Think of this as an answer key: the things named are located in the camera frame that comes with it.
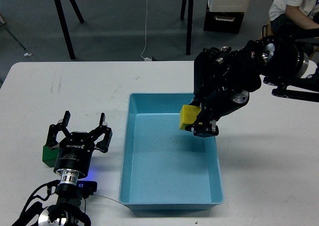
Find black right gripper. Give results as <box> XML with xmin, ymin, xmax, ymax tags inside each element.
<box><xmin>185</xmin><ymin>40</ymin><xmax>276</xmax><ymax>138</ymax></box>

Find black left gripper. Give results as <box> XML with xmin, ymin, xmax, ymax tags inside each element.
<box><xmin>45</xmin><ymin>111</ymin><xmax>113</xmax><ymax>179</ymax></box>

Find green block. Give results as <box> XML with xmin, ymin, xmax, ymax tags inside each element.
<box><xmin>42</xmin><ymin>144</ymin><xmax>59</xmax><ymax>168</ymax></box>

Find yellow block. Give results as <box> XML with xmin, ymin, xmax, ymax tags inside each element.
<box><xmin>179</xmin><ymin>105</ymin><xmax>201</xmax><ymax>130</ymax></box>

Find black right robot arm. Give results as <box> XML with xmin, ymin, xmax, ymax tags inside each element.
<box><xmin>179</xmin><ymin>29</ymin><xmax>319</xmax><ymax>137</ymax></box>

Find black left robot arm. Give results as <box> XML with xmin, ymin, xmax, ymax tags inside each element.
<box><xmin>14</xmin><ymin>111</ymin><xmax>112</xmax><ymax>226</ymax></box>

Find black storage box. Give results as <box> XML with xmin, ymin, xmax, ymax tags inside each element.
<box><xmin>203</xmin><ymin>5</ymin><xmax>244</xmax><ymax>34</ymax></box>

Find wooden crate seat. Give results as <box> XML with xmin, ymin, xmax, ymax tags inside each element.
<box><xmin>260</xmin><ymin>22</ymin><xmax>275</xmax><ymax>39</ymax></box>

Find black right stand legs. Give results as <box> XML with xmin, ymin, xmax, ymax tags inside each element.
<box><xmin>180</xmin><ymin>0</ymin><xmax>194</xmax><ymax>55</ymax></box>

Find blue plastic bin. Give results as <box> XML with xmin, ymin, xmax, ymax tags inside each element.
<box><xmin>119</xmin><ymin>93</ymin><xmax>224</xmax><ymax>210</ymax></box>

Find seated person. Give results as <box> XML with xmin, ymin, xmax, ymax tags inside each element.
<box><xmin>269</xmin><ymin>0</ymin><xmax>319</xmax><ymax>36</ymax></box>

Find black left tripod legs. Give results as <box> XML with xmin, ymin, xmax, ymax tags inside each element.
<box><xmin>54</xmin><ymin>0</ymin><xmax>84</xmax><ymax>60</ymax></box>

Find white hanging cable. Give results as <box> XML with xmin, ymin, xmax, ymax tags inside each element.
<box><xmin>139</xmin><ymin>0</ymin><xmax>152</xmax><ymax>62</ymax></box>

